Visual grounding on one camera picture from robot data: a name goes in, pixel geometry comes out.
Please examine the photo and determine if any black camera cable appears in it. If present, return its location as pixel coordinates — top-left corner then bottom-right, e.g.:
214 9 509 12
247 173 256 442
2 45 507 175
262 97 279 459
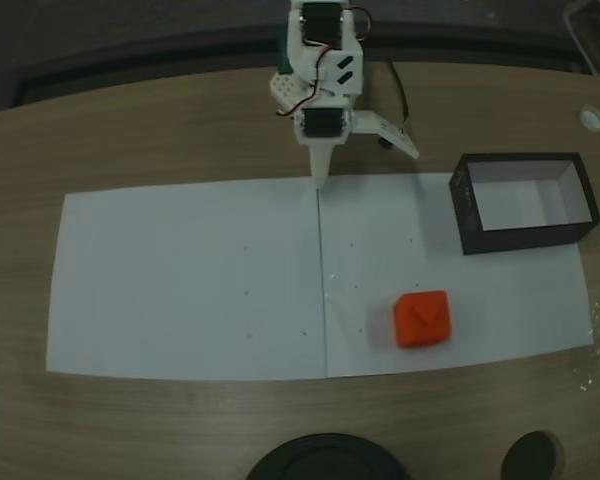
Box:
386 60 414 139

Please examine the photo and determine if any white round cap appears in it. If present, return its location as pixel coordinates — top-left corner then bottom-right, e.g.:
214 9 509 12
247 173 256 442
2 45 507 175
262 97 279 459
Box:
579 104 600 133

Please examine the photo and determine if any white wire frame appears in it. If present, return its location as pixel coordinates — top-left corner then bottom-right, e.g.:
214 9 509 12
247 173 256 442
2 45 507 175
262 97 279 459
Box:
563 0 600 79

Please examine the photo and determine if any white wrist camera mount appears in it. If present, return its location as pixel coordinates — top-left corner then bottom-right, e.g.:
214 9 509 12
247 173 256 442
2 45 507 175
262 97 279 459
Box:
352 109 422 161

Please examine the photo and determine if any black round object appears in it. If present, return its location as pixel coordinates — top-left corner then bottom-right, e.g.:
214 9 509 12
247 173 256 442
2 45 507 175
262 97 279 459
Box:
244 432 412 480

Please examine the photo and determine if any orange cube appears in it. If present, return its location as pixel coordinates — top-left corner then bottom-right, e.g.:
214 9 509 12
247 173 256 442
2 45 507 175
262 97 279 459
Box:
393 289 454 350

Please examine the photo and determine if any white paper sheet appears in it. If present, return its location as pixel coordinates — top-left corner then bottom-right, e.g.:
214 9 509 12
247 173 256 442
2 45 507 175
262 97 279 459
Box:
318 171 596 379
45 179 329 379

